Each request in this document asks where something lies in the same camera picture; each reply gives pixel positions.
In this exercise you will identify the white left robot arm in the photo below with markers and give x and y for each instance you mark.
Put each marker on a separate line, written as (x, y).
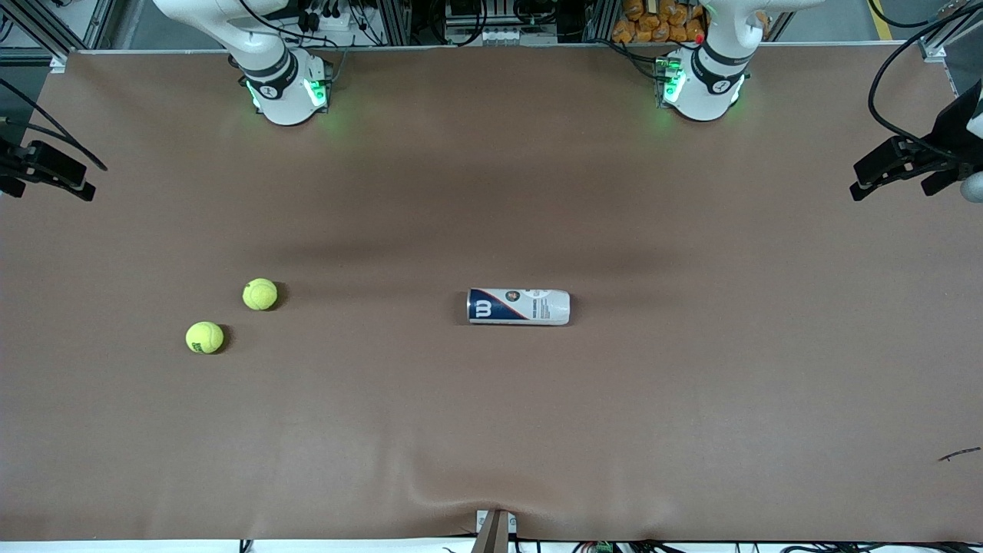
(703, 96)

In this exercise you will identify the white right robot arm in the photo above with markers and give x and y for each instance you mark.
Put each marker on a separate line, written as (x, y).
(284, 100)

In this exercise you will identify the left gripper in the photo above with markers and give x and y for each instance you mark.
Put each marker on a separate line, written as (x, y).
(949, 132)

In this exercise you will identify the aluminium frame profile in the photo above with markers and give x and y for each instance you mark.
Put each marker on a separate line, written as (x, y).
(948, 31)
(96, 27)

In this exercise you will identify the yellow tennis ball dark print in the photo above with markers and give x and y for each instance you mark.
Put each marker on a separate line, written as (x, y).
(204, 337)

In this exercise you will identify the brown table cover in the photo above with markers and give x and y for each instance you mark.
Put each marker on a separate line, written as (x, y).
(491, 422)

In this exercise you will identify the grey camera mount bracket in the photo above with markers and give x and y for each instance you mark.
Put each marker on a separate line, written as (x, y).
(495, 534)

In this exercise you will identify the plain yellow tennis ball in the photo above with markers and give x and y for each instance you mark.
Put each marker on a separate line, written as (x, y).
(260, 294)

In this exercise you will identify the small dark twig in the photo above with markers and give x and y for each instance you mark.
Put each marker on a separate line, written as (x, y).
(960, 454)

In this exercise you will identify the blue white tennis ball can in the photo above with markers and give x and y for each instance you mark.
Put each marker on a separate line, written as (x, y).
(530, 307)

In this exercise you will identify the white power strip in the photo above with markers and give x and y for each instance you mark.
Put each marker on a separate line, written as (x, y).
(499, 36)

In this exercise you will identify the pile of orange bags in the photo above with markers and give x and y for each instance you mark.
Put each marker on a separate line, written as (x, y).
(660, 23)

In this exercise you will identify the small green connector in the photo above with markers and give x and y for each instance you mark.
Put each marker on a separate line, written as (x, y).
(603, 548)

